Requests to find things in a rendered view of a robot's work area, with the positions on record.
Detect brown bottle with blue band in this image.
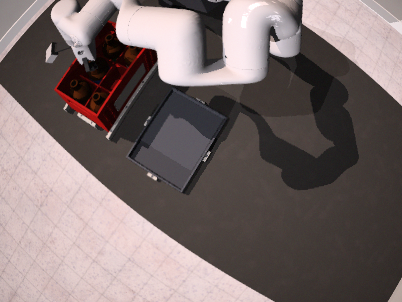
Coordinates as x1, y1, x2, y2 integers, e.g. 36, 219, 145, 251
87, 57, 110, 84

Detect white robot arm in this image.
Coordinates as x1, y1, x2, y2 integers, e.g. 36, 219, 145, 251
46, 0, 303, 86

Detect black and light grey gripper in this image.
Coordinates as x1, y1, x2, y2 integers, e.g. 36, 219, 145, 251
68, 39, 98, 72

